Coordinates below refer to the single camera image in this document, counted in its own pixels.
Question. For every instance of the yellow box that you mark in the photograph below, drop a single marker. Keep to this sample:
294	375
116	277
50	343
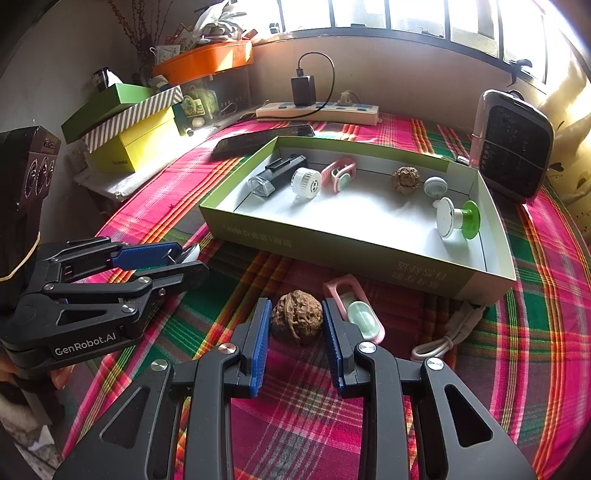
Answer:
134	147

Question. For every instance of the black window latch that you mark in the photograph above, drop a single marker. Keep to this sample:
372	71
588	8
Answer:
519	69

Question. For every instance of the green cardboard box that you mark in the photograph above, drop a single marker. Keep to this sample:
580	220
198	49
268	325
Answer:
360	221

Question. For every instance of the black charger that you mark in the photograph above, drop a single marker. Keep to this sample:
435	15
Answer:
303	90

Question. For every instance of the dark window frame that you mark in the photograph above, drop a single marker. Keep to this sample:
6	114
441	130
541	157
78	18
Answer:
383	34

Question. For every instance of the white round cap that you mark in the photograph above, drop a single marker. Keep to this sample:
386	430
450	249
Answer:
305	182

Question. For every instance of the black and white heater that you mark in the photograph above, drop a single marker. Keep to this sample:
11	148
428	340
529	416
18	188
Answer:
512	143

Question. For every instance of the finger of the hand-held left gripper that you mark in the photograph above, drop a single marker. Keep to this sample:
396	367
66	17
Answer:
147	256
175	277

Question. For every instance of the green and white tag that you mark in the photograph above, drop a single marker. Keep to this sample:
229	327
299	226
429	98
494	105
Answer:
194	107

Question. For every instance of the white power strip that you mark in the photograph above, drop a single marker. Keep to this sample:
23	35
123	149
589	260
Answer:
323	113

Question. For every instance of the small white plug adapter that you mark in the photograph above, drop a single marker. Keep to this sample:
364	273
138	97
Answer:
347	98

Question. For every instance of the brown walnut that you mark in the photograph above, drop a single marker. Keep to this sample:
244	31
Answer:
406	180
295	318

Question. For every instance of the orange tray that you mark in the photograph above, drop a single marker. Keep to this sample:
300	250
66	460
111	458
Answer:
207	60

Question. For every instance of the cream curtain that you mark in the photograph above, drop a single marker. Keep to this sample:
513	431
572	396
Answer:
572	138

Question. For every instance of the clear plastic bin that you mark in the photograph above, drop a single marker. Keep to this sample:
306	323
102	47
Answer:
231	97

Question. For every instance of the black smartphone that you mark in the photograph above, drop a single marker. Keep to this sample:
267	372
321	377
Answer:
240	143

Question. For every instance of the black bike light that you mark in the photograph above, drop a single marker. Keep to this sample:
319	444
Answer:
277	175

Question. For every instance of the white paper sheet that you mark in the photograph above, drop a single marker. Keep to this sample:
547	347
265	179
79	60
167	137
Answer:
120	184

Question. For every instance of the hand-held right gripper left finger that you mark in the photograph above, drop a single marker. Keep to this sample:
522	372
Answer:
259	350

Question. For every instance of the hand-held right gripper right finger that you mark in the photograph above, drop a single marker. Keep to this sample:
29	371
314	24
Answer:
331	350

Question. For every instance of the plaid cloth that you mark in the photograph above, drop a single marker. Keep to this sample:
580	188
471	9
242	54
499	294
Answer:
300	438

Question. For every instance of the striped box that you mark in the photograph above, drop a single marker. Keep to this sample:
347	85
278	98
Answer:
138	115

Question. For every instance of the dried branches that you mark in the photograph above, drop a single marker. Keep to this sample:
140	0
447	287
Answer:
134	32

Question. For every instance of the white round knob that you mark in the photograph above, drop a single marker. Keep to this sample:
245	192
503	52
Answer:
436	188

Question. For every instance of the pink and green clip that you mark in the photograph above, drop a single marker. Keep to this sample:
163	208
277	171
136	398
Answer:
364	318
330	177

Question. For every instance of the white crumpled bag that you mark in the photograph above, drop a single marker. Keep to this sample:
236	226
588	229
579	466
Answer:
221	23

